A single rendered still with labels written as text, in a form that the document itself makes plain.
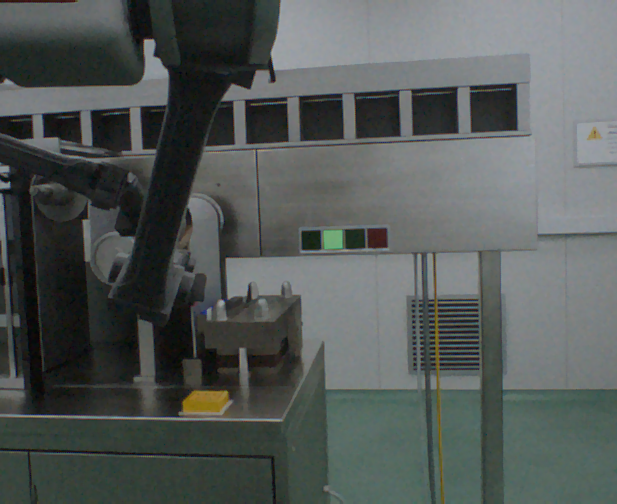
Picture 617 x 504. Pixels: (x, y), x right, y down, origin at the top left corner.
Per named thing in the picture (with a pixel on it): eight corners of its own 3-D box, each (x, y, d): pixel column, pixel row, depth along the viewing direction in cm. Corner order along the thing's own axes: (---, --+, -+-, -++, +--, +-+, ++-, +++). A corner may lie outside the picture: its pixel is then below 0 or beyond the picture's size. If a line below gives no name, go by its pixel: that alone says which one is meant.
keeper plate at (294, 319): (289, 356, 153) (287, 312, 152) (295, 347, 162) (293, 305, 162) (299, 356, 152) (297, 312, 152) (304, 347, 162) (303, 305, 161)
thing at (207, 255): (191, 327, 143) (187, 247, 141) (220, 310, 166) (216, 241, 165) (193, 327, 143) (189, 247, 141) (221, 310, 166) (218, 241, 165)
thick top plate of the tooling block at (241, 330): (205, 348, 138) (203, 321, 138) (246, 316, 178) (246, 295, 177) (275, 348, 136) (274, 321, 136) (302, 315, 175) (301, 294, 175)
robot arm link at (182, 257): (195, 272, 83) (116, 248, 81) (183, 312, 83) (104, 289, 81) (201, 253, 126) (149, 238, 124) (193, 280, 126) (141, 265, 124)
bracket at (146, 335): (133, 383, 138) (125, 246, 136) (144, 375, 144) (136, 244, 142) (154, 383, 137) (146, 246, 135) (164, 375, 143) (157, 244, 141)
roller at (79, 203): (35, 222, 147) (31, 163, 146) (86, 219, 172) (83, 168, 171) (90, 220, 145) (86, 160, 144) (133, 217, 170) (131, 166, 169)
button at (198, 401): (182, 413, 116) (182, 401, 115) (194, 401, 123) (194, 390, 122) (219, 414, 115) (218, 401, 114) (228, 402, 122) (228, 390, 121)
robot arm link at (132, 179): (124, 194, 118) (141, 173, 121) (96, 184, 120) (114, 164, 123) (136, 216, 123) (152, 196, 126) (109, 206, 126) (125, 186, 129)
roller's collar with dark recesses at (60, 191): (34, 206, 140) (33, 177, 140) (49, 205, 146) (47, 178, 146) (60, 204, 139) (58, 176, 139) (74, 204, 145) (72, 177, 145)
